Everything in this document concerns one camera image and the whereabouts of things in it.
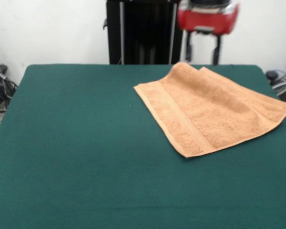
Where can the dark green table cloth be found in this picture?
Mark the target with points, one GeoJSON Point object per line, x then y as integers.
{"type": "Point", "coordinates": [62, 155]}

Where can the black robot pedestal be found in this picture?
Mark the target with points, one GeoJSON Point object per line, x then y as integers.
{"type": "Point", "coordinates": [145, 31]}

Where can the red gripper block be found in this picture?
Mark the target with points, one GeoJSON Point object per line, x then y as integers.
{"type": "Point", "coordinates": [205, 20]}

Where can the tan terry towel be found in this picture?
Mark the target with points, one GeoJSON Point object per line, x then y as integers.
{"type": "Point", "coordinates": [209, 107]}

